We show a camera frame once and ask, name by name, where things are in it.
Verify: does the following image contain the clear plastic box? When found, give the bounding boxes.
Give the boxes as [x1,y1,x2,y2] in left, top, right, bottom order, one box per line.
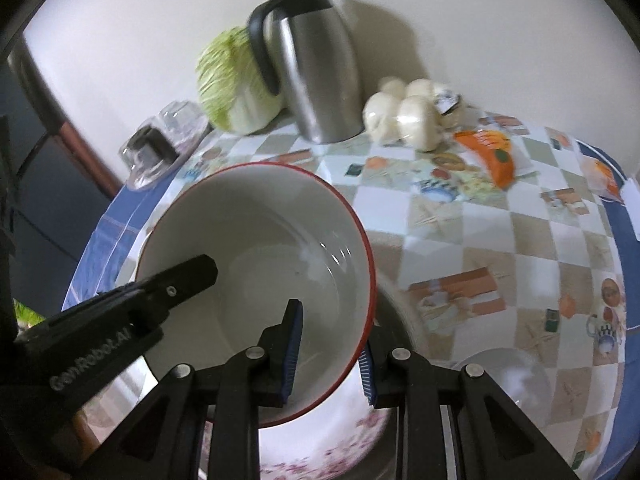
[157,101,211,153]

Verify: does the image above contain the clear glass cups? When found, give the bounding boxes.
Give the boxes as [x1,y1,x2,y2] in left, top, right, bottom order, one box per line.
[119,124,182,192]

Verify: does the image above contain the stainless steel thermos jug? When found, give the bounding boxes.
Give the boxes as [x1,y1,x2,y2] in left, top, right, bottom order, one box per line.
[246,0,365,145]

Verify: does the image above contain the red rimmed fruit print bowl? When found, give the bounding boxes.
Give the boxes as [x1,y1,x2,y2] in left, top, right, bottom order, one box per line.
[135,161,377,430]

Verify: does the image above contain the orange snack packet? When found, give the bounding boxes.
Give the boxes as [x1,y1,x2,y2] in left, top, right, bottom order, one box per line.
[577,152,629,204]
[452,129,536,190]

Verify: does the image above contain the pink floral round plate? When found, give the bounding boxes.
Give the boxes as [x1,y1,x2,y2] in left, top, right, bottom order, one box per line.
[200,360,401,480]

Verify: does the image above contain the napa cabbage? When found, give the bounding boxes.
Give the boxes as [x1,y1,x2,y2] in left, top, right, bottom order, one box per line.
[195,26,287,136]

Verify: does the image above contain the dark cabinet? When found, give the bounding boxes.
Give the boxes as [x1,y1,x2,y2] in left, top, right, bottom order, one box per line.
[0,35,126,333]

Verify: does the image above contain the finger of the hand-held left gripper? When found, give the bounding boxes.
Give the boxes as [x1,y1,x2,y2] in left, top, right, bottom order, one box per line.
[134,254,219,333]

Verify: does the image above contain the bag of white buns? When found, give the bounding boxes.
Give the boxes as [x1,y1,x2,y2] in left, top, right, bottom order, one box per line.
[362,76,469,152]

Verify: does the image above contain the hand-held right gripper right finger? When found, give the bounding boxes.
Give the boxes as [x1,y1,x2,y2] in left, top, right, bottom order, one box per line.
[357,329,581,480]

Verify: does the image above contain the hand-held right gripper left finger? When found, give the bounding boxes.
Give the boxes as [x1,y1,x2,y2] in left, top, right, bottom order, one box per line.
[82,299,305,480]

